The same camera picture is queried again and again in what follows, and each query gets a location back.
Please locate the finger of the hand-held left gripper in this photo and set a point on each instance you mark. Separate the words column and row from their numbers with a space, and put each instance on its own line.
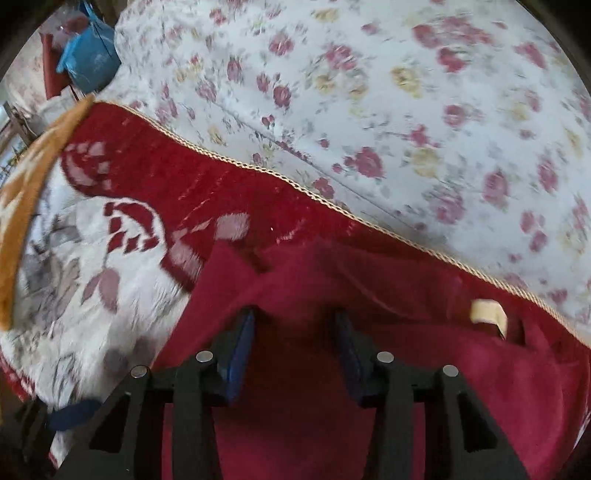
column 74, row 414

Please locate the floral print quilt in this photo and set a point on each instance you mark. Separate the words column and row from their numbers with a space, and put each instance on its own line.
column 369, row 92

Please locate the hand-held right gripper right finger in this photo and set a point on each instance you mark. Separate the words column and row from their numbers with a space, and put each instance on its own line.
column 353, row 355

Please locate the red and white plush blanket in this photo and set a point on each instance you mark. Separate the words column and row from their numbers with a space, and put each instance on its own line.
column 138, row 184

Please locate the blue plastic bag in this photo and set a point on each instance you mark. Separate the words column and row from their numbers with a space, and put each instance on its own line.
column 90, row 60

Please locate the dark red garment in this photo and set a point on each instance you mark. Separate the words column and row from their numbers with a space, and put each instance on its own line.
column 300, row 415

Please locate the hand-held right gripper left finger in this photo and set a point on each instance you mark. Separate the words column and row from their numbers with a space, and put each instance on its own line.
column 238, row 350

